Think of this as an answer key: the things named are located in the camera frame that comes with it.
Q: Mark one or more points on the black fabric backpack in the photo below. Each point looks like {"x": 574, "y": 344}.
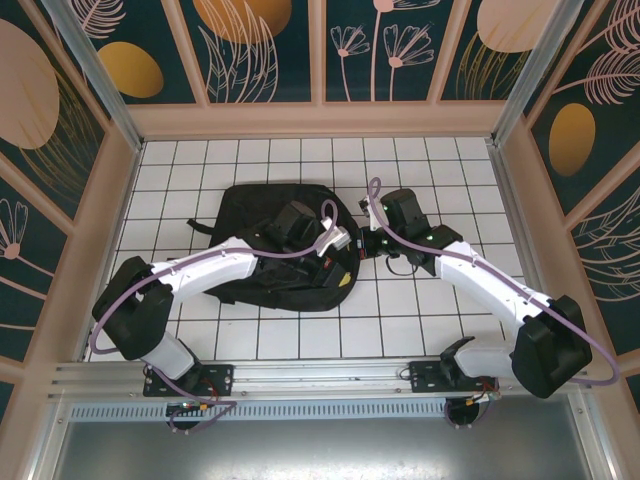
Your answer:
{"x": 250, "y": 200}

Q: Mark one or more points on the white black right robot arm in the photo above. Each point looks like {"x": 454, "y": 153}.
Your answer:
{"x": 480, "y": 280}

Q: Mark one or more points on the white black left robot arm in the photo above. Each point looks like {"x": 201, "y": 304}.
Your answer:
{"x": 210, "y": 265}

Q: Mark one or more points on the small green circuit board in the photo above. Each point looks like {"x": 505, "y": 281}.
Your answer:
{"x": 187, "y": 407}

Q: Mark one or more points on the aluminium side rail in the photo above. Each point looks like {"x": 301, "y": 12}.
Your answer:
{"x": 508, "y": 200}

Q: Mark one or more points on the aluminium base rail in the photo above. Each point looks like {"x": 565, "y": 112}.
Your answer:
{"x": 325, "y": 372}

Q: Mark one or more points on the aluminium frame post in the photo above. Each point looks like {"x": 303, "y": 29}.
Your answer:
{"x": 99, "y": 75}
{"x": 533, "y": 75}

